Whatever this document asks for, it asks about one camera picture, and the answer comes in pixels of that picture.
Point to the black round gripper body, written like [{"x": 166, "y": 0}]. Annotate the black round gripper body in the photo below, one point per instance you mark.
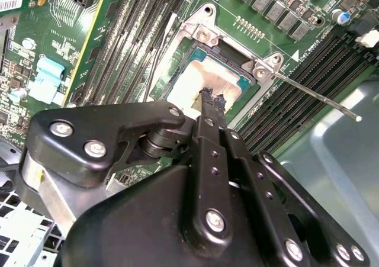
[{"x": 133, "y": 228}]

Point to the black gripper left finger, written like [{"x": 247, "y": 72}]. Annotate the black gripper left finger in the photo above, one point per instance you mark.
[{"x": 74, "y": 125}]

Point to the silver topped CPU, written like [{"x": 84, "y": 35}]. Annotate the silver topped CPU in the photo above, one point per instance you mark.
[{"x": 213, "y": 74}]

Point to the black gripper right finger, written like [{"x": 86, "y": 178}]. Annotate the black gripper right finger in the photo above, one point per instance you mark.
[{"x": 266, "y": 207}]

